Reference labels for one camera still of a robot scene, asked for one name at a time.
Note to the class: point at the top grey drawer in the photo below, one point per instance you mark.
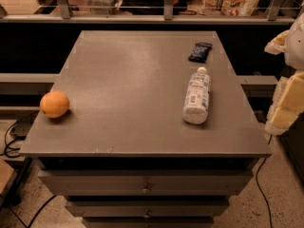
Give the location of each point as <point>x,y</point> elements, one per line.
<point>159,183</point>

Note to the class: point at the blue labelled plastic bottle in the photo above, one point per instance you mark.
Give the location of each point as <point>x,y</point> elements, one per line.
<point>196,104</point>

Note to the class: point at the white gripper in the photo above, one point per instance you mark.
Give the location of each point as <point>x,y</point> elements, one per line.
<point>296,47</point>

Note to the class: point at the bottom grey drawer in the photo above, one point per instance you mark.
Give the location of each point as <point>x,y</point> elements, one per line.
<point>147,223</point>

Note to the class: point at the metal railing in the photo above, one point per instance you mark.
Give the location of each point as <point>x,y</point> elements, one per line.
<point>77,11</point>

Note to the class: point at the middle grey drawer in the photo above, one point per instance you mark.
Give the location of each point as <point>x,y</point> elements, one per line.
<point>147,209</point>

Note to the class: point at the black bag behind railing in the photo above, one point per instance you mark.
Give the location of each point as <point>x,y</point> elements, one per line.
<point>151,7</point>

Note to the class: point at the dark blue snack packet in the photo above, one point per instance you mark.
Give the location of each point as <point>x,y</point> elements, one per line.
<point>200,52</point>

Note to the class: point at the grey drawer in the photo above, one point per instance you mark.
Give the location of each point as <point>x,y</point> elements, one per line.
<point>147,223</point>
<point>159,183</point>
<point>147,209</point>

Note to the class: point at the orange fruit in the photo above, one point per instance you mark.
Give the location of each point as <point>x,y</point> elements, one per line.
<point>54,104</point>

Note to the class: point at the grey drawer cabinet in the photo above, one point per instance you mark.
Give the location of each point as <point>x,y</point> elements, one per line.
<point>127,91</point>

